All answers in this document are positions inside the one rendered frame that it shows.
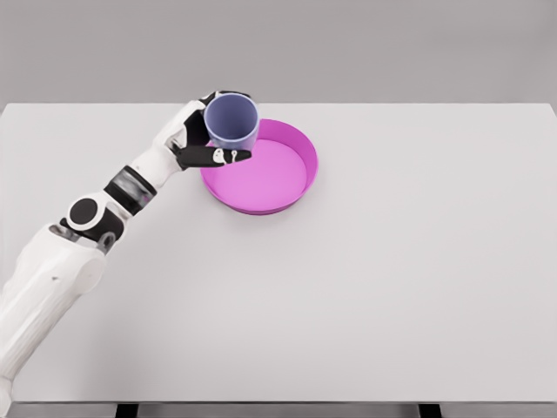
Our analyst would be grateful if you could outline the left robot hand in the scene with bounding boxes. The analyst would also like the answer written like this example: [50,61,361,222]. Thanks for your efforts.
[162,90,253,172]

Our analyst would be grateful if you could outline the blue-purple cup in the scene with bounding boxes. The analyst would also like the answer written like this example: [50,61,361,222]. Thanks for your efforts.
[203,94,261,152]

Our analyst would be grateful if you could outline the magenta round plate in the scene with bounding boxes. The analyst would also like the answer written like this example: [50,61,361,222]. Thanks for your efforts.
[199,118,319,216]

